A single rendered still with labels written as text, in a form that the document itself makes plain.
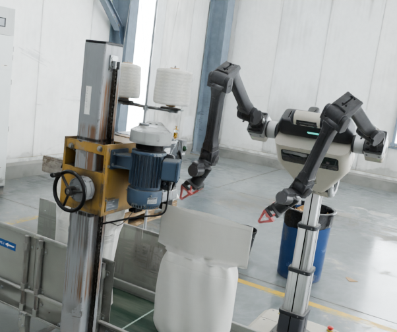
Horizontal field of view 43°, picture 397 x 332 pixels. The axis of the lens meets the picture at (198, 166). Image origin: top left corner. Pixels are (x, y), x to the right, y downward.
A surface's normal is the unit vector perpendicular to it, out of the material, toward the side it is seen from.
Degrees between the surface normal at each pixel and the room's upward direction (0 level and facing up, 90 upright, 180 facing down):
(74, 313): 90
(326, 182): 130
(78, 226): 90
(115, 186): 90
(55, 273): 90
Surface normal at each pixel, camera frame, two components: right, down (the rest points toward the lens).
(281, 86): -0.48, 0.09
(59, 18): 0.87, 0.19
